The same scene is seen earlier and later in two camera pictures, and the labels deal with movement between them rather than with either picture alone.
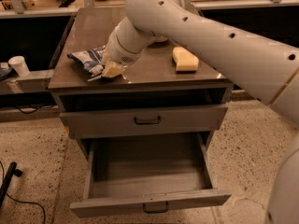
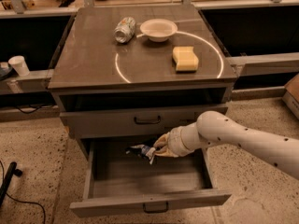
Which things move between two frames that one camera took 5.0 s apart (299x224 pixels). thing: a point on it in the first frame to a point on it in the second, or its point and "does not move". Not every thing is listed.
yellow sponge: x=184 y=60 does not move
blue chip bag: x=92 y=61 to x=143 y=150
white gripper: x=118 y=54 to x=175 y=142
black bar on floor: x=7 y=179 does not move
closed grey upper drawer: x=123 y=122 does not move
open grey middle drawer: x=152 y=175 does not move
